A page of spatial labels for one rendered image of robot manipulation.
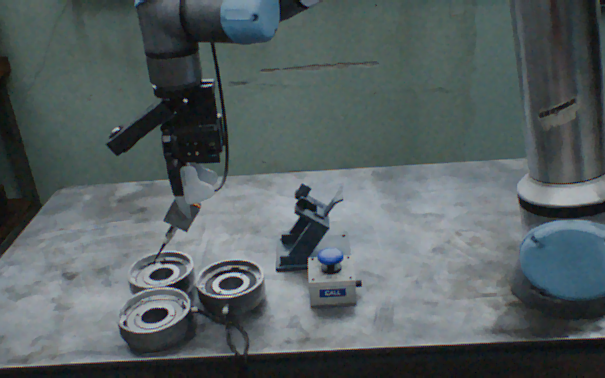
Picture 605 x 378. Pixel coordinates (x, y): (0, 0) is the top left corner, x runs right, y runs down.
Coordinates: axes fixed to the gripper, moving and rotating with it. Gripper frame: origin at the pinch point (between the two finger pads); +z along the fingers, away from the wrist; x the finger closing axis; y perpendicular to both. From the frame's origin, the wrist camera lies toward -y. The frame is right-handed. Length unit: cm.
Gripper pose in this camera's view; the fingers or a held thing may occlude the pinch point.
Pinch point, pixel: (185, 206)
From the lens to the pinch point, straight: 98.8
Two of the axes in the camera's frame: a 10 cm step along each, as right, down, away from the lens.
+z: 0.7, 8.9, 4.5
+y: 10.0, -0.7, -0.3
